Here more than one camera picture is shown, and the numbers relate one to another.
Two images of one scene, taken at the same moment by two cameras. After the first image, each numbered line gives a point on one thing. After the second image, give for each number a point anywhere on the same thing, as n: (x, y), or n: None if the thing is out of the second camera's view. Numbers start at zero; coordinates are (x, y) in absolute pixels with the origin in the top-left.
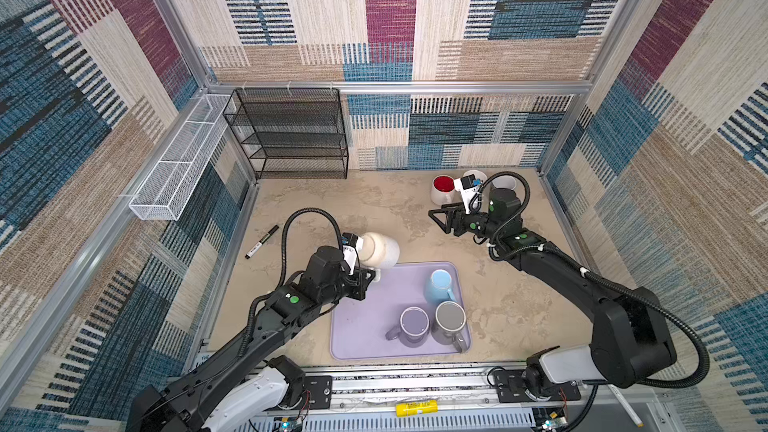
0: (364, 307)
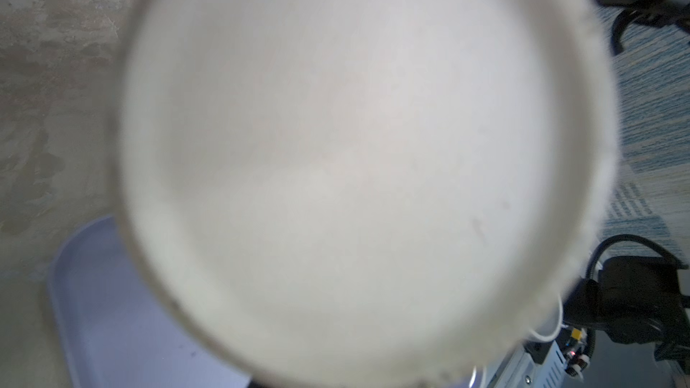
0: (117, 331)
